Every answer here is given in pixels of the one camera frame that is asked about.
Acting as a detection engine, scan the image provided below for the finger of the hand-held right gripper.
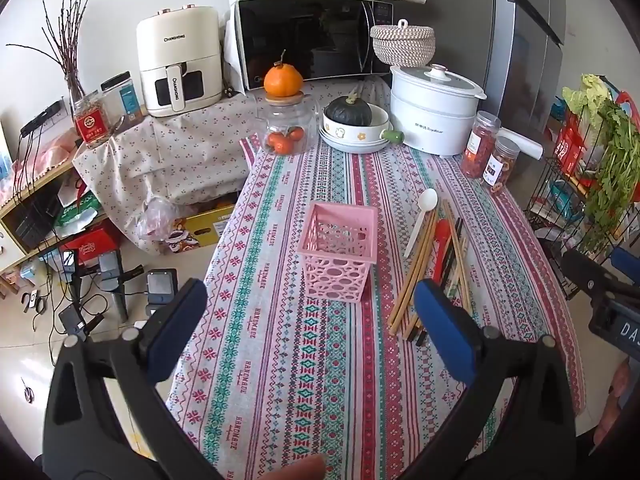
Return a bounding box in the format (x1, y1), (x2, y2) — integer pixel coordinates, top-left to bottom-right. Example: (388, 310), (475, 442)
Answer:
(561, 249), (608, 307)
(609, 246), (640, 291)

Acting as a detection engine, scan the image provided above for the white air fryer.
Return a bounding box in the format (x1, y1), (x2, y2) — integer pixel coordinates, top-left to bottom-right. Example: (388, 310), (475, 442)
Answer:
(136, 4), (224, 118)

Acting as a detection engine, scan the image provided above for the person's right hand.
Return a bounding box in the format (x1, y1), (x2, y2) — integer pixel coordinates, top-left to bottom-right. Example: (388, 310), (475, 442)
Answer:
(592, 357), (633, 453)

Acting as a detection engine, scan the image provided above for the floral side table cloth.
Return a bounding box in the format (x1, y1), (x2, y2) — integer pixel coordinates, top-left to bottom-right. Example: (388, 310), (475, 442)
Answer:
(72, 80), (391, 257)

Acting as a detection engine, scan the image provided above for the white bowl with green handle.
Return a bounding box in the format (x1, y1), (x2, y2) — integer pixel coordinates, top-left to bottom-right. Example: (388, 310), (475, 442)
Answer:
(321, 102), (405, 147)

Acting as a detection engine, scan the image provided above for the jar of dried fruit rings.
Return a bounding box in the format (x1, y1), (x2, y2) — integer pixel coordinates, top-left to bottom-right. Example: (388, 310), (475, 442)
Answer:
(482, 136), (521, 195)

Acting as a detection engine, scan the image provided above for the white electric cooking pot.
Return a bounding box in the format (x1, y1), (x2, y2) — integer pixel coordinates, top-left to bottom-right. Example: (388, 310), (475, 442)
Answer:
(389, 63), (487, 157)

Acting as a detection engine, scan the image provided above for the green leafy vegetable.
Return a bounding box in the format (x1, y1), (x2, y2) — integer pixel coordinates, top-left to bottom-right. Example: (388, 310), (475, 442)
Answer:
(580, 95), (640, 256)

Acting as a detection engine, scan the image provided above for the napa cabbage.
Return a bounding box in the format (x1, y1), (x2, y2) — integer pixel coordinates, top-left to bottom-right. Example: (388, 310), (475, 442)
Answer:
(562, 74), (623, 131)

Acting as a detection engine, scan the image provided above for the red snack package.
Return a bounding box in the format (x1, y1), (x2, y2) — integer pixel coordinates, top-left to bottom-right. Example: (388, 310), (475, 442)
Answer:
(554, 122), (588, 177)

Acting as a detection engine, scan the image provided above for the orange with stem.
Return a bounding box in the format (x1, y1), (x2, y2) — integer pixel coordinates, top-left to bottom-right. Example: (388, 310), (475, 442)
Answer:
(263, 50), (304, 98)

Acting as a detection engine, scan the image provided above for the wooden shelf unit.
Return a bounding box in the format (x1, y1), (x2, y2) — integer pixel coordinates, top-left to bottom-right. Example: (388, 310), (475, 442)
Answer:
(0, 150), (108, 271)

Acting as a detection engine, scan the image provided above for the vase with dried branches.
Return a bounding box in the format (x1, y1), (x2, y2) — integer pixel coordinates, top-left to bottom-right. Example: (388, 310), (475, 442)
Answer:
(5, 0), (97, 111)

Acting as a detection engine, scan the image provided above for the jar of red dried fruit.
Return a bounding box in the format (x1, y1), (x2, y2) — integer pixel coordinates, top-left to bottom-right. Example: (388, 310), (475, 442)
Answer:
(461, 110), (502, 180)

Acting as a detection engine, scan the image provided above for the clear plastic bag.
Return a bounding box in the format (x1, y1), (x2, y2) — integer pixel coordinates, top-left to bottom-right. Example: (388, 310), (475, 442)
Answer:
(135, 196), (176, 241)

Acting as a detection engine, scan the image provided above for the grey refrigerator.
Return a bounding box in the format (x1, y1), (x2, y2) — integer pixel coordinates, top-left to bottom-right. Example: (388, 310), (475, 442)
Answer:
(482, 0), (568, 126)

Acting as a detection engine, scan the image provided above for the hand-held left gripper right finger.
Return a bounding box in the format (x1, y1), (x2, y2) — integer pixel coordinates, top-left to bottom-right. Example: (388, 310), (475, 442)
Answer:
(397, 279), (579, 480)

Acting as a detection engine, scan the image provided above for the woven lidded basket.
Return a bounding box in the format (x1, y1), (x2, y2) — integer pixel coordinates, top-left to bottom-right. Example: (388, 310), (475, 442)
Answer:
(370, 19), (436, 68)

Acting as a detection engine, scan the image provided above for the striped patterned tablecloth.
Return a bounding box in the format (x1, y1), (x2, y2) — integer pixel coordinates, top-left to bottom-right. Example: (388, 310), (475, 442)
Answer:
(167, 80), (587, 480)

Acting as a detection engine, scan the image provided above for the red plastic spoon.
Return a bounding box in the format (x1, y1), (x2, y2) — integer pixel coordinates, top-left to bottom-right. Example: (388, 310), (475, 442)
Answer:
(431, 218), (453, 286)

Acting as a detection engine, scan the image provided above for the black flat device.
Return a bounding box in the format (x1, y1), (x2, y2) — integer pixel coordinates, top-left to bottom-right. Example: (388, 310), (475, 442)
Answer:
(20, 100), (66, 137)

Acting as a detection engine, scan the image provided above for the person's left hand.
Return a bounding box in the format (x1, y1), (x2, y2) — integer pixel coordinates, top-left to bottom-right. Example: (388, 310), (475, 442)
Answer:
(259, 454), (327, 480)

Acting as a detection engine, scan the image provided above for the dark green pumpkin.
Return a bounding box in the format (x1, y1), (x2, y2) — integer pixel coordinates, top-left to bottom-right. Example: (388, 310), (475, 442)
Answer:
(325, 92), (373, 127)

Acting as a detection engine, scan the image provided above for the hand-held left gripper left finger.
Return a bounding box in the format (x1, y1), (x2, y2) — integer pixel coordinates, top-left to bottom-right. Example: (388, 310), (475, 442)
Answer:
(42, 277), (224, 480)

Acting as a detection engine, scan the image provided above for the black wire rack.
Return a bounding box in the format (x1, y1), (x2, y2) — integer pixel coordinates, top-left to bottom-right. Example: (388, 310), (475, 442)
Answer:
(522, 155), (640, 301)

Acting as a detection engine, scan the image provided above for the pink plastic utensil basket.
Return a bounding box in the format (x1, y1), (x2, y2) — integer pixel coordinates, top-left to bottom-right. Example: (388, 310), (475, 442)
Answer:
(297, 201), (379, 303)

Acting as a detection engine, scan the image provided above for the brown wooden chopstick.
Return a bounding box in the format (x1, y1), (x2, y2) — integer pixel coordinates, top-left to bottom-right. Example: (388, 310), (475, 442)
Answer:
(392, 212), (442, 336)
(388, 210), (437, 328)
(454, 217), (475, 317)
(443, 200), (467, 311)

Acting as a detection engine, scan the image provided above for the black power unit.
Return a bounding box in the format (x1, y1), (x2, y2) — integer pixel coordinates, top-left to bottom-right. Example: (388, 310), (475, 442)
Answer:
(145, 269), (179, 306)

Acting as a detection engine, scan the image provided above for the black microwave oven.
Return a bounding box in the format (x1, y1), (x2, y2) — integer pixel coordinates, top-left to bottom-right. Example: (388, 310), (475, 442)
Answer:
(231, 0), (396, 93)

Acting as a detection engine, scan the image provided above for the glass jar with wooden lid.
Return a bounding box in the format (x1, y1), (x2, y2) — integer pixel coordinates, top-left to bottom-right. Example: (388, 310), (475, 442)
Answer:
(256, 91), (321, 156)

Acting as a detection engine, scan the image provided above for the clear container with black lid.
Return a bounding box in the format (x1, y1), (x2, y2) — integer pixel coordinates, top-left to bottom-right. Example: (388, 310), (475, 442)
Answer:
(100, 71), (143, 131)

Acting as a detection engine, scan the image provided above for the red label jar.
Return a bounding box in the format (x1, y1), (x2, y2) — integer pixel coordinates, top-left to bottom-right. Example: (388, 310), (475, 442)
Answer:
(72, 91), (112, 150)

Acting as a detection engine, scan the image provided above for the black chopstick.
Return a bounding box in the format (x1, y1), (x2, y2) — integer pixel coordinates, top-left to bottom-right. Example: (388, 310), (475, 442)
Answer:
(404, 220), (463, 343)
(415, 232), (469, 347)

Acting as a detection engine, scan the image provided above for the white plastic spoon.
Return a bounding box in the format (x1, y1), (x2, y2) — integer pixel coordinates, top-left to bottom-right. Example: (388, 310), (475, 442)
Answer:
(403, 188), (439, 259)

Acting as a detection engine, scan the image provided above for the yellow cardboard box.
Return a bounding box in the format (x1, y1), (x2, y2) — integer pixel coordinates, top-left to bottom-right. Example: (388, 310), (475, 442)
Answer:
(160, 200), (241, 256)

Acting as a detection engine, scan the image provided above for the red box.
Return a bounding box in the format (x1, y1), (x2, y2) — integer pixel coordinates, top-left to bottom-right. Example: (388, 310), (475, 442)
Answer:
(62, 230), (121, 266)

